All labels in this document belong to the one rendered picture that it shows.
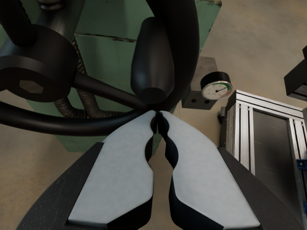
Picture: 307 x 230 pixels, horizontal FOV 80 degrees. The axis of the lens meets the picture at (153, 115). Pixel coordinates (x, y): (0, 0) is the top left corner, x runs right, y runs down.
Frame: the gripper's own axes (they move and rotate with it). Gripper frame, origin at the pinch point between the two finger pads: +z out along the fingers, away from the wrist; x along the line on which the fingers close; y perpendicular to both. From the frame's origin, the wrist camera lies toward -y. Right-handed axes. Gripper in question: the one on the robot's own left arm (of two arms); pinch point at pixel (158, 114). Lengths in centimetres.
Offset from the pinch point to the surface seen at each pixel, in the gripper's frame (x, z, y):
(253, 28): 95, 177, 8
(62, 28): -9.6, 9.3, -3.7
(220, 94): 14.9, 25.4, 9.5
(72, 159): -36, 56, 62
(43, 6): -11.5, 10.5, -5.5
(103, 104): -13.7, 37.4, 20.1
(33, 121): -16.5, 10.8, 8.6
